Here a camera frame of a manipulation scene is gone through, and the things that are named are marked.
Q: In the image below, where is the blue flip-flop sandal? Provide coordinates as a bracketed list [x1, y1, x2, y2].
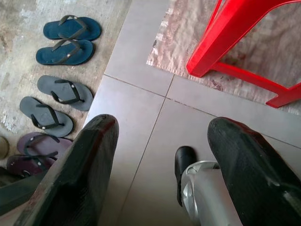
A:
[35, 39, 95, 66]
[43, 15, 103, 41]

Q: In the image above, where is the purple flip-flop sandal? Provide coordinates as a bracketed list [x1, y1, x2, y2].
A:
[16, 132, 73, 156]
[6, 154, 58, 178]

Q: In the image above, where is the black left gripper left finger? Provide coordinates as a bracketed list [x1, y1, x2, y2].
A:
[13, 113, 119, 226]

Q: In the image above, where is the red plastic chair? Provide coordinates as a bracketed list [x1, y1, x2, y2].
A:
[185, 0, 301, 108]

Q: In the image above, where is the grey flip-flop sandal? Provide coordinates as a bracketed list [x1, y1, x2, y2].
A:
[19, 96, 74, 138]
[37, 75, 94, 112]

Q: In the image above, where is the beige round shoe tip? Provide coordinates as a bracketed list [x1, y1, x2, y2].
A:
[0, 136, 10, 160]

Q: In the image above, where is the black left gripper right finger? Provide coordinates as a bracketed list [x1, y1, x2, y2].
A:
[207, 116, 301, 226]

